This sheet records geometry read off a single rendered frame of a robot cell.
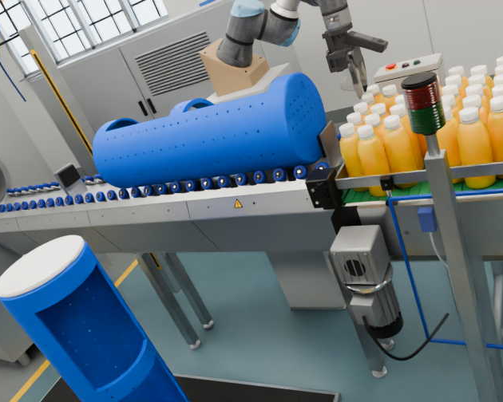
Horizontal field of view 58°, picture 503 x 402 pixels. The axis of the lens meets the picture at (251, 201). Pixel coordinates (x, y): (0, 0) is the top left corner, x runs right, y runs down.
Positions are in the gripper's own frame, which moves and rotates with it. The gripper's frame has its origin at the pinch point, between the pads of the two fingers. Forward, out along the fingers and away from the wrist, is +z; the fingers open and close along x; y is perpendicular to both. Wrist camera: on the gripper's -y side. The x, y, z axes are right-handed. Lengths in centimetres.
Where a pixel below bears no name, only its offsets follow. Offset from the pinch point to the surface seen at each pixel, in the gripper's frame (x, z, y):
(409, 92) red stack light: 48, -14, -25
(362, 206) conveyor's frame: 31.1, 21.3, -2.4
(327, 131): 9.5, 7.0, 10.8
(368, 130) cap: 25.5, 2.0, -7.5
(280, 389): 41, 96, 47
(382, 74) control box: -15.5, 1.0, -1.7
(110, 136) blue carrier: 18, -9, 93
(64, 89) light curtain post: -23, -26, 158
